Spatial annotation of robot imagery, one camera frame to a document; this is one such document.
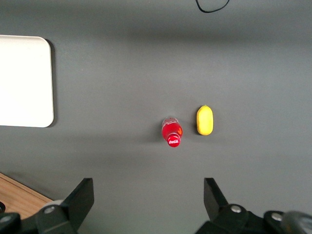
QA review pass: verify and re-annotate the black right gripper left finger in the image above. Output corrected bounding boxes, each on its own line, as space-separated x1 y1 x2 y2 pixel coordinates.
35 177 95 234

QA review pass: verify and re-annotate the red soda can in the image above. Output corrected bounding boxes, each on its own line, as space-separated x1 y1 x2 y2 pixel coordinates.
161 116 184 149

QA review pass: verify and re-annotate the yellow lemon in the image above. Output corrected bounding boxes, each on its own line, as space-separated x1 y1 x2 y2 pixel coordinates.
196 104 215 136

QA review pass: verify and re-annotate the wooden drawer cabinet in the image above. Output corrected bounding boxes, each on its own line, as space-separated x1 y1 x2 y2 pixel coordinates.
0 172 53 220

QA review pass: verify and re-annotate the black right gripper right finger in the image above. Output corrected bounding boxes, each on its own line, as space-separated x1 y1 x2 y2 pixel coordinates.
195 177 267 234

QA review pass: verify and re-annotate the black cable on table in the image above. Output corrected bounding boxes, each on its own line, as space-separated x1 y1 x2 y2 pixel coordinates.
195 0 230 13

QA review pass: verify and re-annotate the white rectangular tray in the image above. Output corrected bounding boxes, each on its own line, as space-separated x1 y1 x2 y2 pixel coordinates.
0 35 54 128

